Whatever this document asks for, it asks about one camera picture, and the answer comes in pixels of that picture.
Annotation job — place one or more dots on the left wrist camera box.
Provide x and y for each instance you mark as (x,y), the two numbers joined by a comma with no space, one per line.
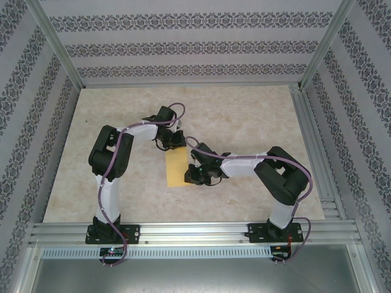
(179,125)

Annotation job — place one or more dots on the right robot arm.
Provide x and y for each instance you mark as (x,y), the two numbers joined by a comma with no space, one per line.
(284,180)

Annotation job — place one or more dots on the aluminium frame side bar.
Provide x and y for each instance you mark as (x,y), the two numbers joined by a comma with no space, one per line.
(365,274)
(29,274)

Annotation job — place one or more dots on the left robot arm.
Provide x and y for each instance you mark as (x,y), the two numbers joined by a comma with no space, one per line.
(107,158)

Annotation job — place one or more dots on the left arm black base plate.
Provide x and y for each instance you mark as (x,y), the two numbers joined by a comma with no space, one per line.
(134,233)

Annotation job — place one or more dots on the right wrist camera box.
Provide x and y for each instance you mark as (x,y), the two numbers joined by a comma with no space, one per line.
(192,155)

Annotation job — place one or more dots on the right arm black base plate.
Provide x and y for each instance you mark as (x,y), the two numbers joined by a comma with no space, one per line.
(255,232)

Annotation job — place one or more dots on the long aluminium mounting rail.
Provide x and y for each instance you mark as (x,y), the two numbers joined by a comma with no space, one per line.
(195,232)

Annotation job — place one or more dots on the aluminium frame cross bar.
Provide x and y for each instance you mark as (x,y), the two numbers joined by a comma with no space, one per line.
(189,85)

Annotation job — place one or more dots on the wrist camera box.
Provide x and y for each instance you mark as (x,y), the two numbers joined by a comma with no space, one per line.
(179,125)
(192,155)

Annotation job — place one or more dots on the aluminium side rail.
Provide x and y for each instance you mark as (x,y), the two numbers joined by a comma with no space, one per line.
(305,122)

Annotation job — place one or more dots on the yellow square paper sheet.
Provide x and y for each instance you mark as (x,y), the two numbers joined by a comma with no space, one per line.
(175,168)

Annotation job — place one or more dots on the aluminium frame post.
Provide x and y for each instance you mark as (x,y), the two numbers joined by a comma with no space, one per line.
(328,45)
(55,42)

